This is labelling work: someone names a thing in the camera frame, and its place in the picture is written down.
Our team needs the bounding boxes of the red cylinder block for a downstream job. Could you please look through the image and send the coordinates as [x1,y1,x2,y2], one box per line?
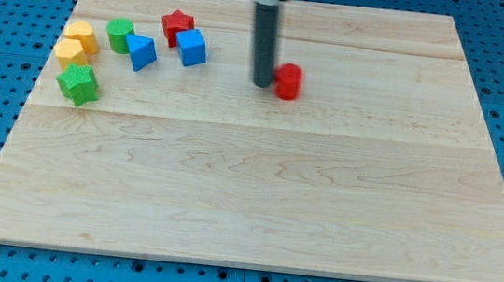
[275,63,304,101]

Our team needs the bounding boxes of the green star block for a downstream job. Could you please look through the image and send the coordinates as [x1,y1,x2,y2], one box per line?
[56,63,99,106]

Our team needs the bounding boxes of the green cylinder block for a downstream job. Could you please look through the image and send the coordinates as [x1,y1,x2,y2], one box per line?
[106,17,134,54]

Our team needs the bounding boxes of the blue triangular prism block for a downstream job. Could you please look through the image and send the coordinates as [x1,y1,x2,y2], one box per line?
[126,34,157,72]

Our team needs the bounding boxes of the wooden board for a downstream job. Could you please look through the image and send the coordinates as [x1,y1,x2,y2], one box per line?
[0,0,504,282]

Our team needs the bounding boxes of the blue cube block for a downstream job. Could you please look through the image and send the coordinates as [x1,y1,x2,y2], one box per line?
[175,29,206,66]

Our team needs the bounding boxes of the yellow hexagon block lower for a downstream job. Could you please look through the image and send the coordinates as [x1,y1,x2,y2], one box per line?
[53,39,89,71]

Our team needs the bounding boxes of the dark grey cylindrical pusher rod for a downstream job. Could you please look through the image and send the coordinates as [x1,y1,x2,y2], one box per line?
[252,3,280,88]

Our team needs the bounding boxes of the yellow block upper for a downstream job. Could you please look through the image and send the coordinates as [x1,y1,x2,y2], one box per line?
[63,21,99,55]

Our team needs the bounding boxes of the red star block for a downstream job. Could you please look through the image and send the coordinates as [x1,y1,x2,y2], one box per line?
[161,9,195,49]

